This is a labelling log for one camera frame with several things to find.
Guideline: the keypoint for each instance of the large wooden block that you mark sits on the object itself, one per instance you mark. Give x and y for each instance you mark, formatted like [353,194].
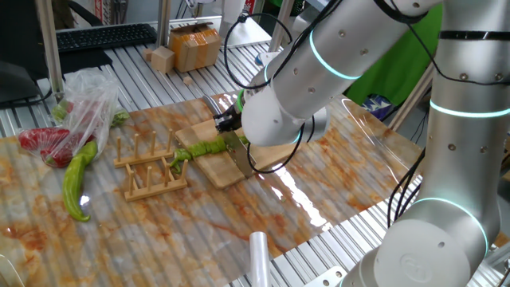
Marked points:
[163,60]

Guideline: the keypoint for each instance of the cardboard box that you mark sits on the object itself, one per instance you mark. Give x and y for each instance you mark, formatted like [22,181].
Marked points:
[195,48]

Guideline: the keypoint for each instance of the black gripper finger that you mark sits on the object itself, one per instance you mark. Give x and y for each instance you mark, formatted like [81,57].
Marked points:
[220,123]
[236,130]

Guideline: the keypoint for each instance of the steel cleaver knife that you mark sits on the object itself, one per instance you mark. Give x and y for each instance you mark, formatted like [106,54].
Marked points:
[241,155]

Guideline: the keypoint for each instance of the blue patterned cloth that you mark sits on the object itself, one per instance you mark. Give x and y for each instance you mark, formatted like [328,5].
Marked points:
[374,105]

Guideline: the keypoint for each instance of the curved green chili pepper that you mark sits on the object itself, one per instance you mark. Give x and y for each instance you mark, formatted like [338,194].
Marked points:
[71,183]

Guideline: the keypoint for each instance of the red chili pepper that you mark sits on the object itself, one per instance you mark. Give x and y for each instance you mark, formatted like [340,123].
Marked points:
[60,157]
[40,137]

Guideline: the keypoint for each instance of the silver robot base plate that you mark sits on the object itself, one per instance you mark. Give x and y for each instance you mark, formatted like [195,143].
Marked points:
[326,279]

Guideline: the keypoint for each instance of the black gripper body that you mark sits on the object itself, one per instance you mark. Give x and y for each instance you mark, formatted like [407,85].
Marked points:
[231,119]

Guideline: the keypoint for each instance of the chopped green pepper pieces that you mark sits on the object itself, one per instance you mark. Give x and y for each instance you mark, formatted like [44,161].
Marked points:
[59,111]

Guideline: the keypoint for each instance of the wooden peg rack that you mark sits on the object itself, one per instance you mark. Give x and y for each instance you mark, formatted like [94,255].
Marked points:
[139,159]

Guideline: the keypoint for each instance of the white plastic film roll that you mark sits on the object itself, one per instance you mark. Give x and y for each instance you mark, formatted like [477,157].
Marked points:
[260,263]

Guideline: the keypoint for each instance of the green cloth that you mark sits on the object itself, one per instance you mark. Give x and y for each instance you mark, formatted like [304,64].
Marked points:
[398,68]

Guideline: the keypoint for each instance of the wooden cutting board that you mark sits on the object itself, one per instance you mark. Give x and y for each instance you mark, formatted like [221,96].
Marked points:
[215,167]

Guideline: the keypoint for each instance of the cut green pepper stem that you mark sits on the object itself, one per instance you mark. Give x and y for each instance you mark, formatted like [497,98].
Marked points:
[174,165]

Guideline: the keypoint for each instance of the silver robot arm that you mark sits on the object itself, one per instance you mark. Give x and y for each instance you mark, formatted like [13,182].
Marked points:
[458,159]

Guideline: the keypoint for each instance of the small wooden block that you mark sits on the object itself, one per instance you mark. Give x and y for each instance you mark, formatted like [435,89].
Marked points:
[147,54]

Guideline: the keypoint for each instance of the aluminium frame post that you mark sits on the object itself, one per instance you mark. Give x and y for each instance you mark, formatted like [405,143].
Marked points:
[412,101]
[163,20]
[281,28]
[49,48]

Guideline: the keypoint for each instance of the tiny wooden block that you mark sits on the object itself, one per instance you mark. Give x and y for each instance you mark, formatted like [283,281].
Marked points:
[188,81]

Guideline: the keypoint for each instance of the black keyboard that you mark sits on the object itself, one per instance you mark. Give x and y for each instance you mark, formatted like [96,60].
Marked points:
[103,36]

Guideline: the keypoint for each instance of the plastic bag of peppers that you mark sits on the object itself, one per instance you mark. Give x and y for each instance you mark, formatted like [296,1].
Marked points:
[119,118]

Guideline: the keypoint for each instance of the clear plastic bag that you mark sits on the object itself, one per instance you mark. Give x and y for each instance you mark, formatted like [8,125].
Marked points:
[87,91]

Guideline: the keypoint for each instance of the cut green pepper chunk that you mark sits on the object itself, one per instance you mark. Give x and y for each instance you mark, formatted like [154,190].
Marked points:
[197,150]
[183,154]
[221,143]
[211,147]

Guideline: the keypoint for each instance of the marble pattern plastic mat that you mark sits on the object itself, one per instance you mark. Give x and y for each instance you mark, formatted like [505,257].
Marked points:
[159,231]

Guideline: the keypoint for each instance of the black computer monitor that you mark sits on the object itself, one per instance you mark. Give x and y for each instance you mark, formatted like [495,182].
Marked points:
[16,40]

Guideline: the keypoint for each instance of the long green chili pepper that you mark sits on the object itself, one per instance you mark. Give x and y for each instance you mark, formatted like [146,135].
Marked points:
[243,139]

